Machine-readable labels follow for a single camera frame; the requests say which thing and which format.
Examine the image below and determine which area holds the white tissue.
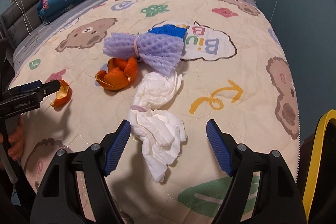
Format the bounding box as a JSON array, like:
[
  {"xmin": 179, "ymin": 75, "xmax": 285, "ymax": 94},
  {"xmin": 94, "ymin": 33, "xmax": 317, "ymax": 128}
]
[{"xmin": 127, "ymin": 72, "xmax": 187, "ymax": 182}]

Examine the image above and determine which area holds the yellow rimmed black trash bin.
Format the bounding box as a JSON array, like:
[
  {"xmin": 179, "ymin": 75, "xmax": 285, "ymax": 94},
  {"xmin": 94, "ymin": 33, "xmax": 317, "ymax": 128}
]
[{"xmin": 299, "ymin": 110, "xmax": 335, "ymax": 223}]

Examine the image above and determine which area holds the person's left hand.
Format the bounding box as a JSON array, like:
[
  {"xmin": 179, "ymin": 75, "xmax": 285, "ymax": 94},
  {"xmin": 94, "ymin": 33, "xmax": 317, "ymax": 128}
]
[{"xmin": 8, "ymin": 115, "xmax": 25, "ymax": 161}]

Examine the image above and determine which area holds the grey padded headboard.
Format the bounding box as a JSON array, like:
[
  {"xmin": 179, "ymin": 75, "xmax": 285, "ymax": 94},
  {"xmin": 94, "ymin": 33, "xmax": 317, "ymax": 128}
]
[{"xmin": 0, "ymin": 0, "xmax": 104, "ymax": 41}]

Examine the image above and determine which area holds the cream cartoon bear quilt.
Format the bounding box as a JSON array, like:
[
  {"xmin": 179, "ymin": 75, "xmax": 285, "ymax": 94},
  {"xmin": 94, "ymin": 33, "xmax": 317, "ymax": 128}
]
[{"xmin": 13, "ymin": 0, "xmax": 299, "ymax": 223}]

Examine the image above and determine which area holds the purple foam fruit net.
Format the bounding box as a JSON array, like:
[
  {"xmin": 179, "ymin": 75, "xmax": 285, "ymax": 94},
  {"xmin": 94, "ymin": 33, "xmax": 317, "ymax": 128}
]
[{"xmin": 103, "ymin": 32, "xmax": 184, "ymax": 76}]

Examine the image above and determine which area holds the blue foam net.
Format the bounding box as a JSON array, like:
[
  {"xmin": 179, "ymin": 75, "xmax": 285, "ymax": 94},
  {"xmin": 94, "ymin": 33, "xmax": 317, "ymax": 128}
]
[{"xmin": 148, "ymin": 24, "xmax": 187, "ymax": 39}]

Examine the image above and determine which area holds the white charging cable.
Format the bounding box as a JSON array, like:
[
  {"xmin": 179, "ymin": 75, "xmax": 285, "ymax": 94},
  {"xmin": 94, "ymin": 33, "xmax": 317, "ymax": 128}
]
[{"xmin": 12, "ymin": 0, "xmax": 36, "ymax": 36}]

